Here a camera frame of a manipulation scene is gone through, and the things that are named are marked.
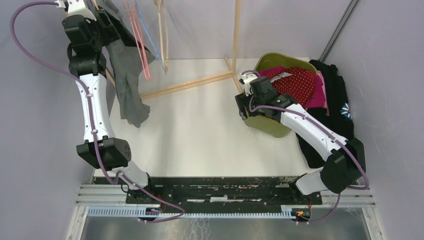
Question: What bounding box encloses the red polka dot skirt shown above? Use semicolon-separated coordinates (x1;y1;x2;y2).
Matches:
267;66;316;107

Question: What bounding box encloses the grey skirt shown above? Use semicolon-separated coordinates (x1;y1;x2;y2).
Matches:
99;0;157;129

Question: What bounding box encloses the magenta pleated skirt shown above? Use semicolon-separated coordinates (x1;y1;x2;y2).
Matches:
259;66;326;109

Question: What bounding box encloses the wooden hanger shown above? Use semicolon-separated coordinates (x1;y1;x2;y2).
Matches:
153;0;169;74

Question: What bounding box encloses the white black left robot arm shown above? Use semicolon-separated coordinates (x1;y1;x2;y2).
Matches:
62;9;158;204

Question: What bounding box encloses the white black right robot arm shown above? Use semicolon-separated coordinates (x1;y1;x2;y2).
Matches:
235;72;369;204

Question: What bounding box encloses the olive green laundry basket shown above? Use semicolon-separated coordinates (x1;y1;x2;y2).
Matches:
243;52;318;138

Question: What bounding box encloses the wooden clothes rack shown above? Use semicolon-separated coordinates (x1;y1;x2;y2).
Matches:
89;0;244;125

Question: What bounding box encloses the black floral garment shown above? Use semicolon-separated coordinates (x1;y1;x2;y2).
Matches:
294;59;358;169

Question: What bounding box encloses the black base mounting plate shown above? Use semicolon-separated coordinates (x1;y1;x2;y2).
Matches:
94;176;359;223

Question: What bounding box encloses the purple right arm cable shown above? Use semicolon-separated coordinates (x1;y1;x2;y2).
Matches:
240;69;370;225

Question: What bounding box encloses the metal wall rail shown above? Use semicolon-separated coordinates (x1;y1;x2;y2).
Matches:
319;0;360;62

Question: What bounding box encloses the aluminium rail frame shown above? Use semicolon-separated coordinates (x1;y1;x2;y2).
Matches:
65;184;383;240

